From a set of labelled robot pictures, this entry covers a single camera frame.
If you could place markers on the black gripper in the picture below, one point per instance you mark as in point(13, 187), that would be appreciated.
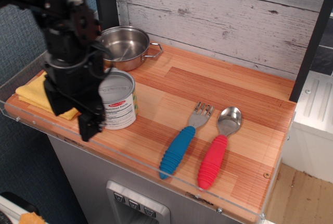
point(73, 87)

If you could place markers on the toy food can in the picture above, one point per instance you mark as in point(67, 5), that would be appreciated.
point(119, 98)

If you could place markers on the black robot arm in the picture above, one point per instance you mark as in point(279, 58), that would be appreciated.
point(69, 26)

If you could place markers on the small stainless steel pot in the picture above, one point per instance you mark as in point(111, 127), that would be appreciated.
point(129, 46)

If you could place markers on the clear acrylic table guard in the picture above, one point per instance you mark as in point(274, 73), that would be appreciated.
point(168, 89)

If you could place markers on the folded yellow cloth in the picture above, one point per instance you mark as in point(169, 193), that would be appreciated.
point(34, 93)

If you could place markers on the grey toy fridge cabinet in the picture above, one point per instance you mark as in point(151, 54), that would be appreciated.
point(88, 175)

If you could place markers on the silver dispenser button panel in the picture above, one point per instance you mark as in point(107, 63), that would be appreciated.
point(129, 206)

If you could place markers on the black and orange object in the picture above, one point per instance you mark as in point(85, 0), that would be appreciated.
point(15, 209)

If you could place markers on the white toy sink unit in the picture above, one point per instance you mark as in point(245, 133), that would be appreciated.
point(308, 146)

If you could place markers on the blue handled fork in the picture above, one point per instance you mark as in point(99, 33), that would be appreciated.
point(178, 147)

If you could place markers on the red handled spoon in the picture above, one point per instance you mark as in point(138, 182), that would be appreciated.
point(228, 122)

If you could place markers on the black vertical post right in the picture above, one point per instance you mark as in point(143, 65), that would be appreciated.
point(313, 45)

